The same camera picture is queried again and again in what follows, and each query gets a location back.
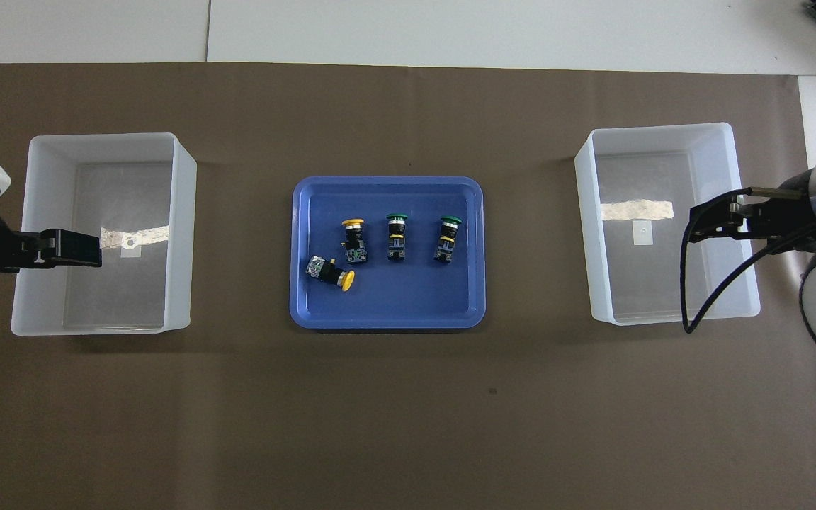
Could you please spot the translucent white plastic box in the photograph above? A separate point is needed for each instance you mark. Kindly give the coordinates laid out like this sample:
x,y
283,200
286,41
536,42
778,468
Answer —
x,y
663,283
117,198

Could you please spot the brown paper table mat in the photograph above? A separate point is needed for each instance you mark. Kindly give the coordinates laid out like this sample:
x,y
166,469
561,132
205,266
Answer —
x,y
408,425

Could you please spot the small white label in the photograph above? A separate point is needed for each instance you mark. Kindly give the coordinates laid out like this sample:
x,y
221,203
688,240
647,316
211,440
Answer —
x,y
642,233

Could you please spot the yellow push button switch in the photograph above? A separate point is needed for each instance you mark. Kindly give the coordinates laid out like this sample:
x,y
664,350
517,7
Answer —
x,y
353,225
344,280

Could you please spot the blue plastic tray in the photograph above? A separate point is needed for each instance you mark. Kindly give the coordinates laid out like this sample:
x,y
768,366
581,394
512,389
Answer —
x,y
415,297

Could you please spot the green push button switch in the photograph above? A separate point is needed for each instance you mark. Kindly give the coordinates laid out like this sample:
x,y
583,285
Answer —
x,y
445,244
397,244

